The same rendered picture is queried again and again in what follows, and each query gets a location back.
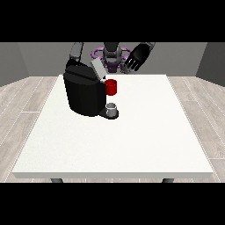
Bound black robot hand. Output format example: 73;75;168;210
65;57;82;69
124;42;152;73

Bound small grey coffee pod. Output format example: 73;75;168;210
120;64;136;75

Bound pale grey machine lid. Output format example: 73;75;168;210
90;57;107;81

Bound black coffee machine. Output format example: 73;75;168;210
62;62;120;120

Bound red pod holder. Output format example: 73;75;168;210
104;78;119;97

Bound grey robot trunk, purple rings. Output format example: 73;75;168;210
91;42;134;73

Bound small grey cup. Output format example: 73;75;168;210
105;102;119;117

